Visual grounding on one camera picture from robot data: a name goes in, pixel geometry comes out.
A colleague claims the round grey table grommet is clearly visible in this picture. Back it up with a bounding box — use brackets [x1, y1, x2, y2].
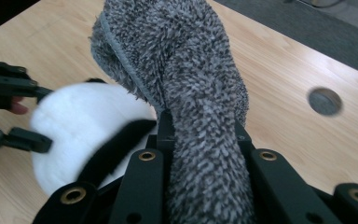
[307, 87, 344, 117]

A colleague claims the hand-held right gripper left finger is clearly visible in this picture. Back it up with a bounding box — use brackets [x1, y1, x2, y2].
[108, 110, 175, 224]

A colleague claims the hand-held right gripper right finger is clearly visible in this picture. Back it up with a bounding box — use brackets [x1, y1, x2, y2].
[236, 120, 343, 224]

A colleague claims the grey fluffy towel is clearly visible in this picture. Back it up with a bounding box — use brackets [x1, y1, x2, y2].
[88, 0, 257, 224]

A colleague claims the panda plush toy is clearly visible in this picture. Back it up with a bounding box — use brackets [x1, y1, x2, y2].
[29, 77, 158, 198]

